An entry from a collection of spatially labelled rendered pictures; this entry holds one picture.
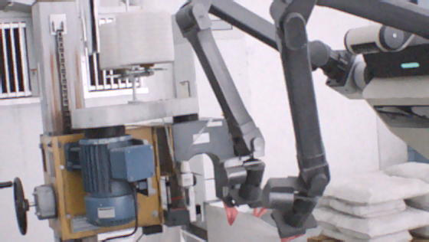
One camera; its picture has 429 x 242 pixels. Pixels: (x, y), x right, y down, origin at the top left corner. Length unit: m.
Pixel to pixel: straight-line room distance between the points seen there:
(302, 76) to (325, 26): 5.97
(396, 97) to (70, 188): 0.98
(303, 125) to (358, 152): 6.15
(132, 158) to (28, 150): 3.00
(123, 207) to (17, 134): 2.93
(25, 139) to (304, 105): 3.52
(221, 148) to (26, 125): 2.74
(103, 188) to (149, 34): 0.45
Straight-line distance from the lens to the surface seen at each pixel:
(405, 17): 1.31
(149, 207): 2.02
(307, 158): 1.37
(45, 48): 1.98
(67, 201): 1.95
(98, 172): 1.76
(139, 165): 1.72
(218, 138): 2.08
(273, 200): 1.42
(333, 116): 7.25
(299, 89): 1.29
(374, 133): 7.61
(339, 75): 1.90
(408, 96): 1.66
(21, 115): 4.65
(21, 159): 4.67
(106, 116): 1.73
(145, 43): 1.79
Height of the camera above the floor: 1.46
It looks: 3 degrees down
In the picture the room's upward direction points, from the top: 5 degrees counter-clockwise
